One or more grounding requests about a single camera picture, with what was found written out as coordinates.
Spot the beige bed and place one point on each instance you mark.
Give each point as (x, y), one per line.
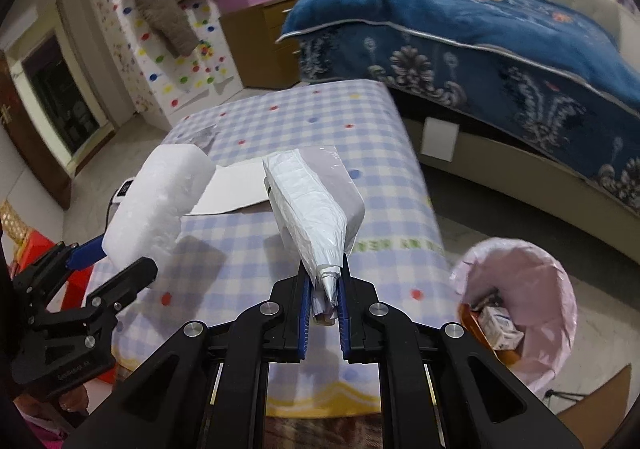
(500, 164)

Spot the brown wooden door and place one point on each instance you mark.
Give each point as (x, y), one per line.
(30, 149)

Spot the white polka dot wardrobe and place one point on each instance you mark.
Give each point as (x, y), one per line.
(175, 74)

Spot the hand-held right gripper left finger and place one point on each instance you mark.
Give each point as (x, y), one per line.
(303, 324)

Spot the white foam block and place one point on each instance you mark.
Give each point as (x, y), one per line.
(155, 204)

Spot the grey plastic mailer bag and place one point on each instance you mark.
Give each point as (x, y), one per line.
(310, 214)

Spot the white pocket device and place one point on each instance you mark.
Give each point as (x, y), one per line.
(122, 191)

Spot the pink trash bag bin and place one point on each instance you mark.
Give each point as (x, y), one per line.
(530, 279)

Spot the white square panel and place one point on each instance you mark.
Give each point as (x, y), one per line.
(440, 139)

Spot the blue patterned blanket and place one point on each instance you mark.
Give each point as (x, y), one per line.
(450, 14)

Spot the white paper sheet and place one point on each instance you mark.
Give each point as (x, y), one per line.
(230, 189)

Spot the gold patterned box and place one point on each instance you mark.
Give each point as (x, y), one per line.
(12, 219)

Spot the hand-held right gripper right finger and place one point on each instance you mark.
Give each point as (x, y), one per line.
(341, 329)

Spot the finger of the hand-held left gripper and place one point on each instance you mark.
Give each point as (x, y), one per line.
(130, 279)
(87, 253)

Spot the wooden drawer cabinet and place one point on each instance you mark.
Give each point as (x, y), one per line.
(255, 44)

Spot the person's left hand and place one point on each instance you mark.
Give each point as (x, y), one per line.
(70, 404)

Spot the brown flat panel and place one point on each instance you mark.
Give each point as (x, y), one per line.
(595, 399)

